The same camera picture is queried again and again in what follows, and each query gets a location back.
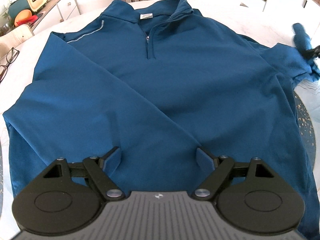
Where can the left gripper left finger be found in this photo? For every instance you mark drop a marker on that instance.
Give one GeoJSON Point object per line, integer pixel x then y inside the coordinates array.
{"type": "Point", "coordinates": [98, 169]}

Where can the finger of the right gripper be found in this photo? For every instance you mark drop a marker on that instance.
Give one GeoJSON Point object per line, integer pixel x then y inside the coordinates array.
{"type": "Point", "coordinates": [301, 39]}

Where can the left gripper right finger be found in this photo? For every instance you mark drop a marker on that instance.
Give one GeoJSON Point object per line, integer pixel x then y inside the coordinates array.
{"type": "Point", "coordinates": [218, 174]}

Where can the blue zip sweatshirt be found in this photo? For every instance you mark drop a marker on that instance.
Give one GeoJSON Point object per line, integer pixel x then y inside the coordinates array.
{"type": "Point", "coordinates": [159, 84]}

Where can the patterned white tablecloth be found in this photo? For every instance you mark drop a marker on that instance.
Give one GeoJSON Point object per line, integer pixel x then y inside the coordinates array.
{"type": "Point", "coordinates": [307, 102]}

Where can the dark framed eyeglasses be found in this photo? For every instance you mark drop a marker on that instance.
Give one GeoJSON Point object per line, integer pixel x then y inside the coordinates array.
{"type": "Point", "coordinates": [10, 58]}

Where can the light wooden stand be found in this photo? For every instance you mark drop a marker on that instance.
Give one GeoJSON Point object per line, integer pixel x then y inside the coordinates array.
{"type": "Point", "coordinates": [16, 37]}

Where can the white drawer sideboard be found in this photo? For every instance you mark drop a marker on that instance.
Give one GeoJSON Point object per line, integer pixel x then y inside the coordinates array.
{"type": "Point", "coordinates": [55, 12]}

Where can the orange round plush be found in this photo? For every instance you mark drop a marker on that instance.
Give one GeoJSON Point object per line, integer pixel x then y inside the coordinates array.
{"type": "Point", "coordinates": [22, 15]}

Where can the yellow green radio box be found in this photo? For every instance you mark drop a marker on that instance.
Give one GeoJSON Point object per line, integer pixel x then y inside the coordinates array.
{"type": "Point", "coordinates": [19, 5]}

